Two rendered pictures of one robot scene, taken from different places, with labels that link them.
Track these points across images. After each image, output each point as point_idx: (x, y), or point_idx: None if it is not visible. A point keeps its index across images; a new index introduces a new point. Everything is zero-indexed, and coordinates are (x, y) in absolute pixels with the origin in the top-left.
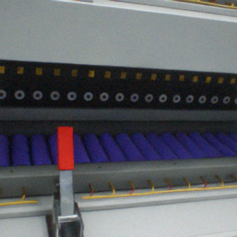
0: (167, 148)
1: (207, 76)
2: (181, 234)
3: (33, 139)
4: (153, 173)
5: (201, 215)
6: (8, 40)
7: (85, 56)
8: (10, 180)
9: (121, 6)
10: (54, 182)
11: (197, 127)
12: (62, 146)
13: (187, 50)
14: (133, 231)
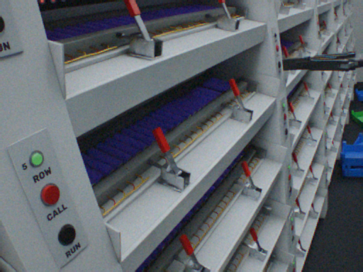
0: (169, 118)
1: None
2: (214, 157)
3: (101, 147)
4: (181, 134)
5: (212, 145)
6: (140, 93)
7: (165, 86)
8: (130, 173)
9: (172, 52)
10: (149, 162)
11: (167, 98)
12: (162, 139)
13: (196, 64)
14: (198, 167)
